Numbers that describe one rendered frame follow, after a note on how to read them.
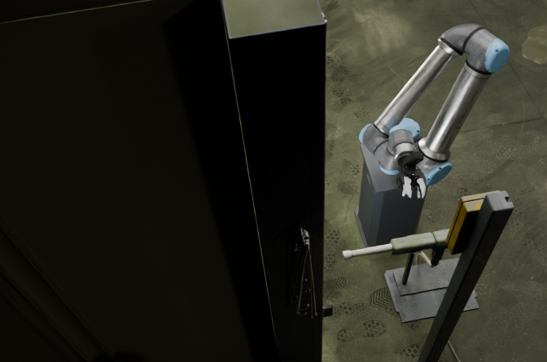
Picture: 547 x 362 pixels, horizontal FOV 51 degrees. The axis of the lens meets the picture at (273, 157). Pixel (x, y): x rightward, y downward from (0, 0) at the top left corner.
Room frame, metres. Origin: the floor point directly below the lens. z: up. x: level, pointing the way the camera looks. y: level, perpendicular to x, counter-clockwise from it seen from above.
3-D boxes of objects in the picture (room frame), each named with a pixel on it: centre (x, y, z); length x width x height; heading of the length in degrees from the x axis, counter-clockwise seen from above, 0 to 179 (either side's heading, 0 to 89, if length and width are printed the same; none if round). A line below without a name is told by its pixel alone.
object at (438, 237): (0.98, -0.45, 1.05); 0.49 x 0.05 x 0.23; 95
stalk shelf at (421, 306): (0.95, -0.58, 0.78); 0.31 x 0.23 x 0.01; 95
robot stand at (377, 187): (1.70, -0.61, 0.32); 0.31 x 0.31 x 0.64; 5
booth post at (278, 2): (0.90, -0.02, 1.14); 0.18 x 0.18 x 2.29; 5
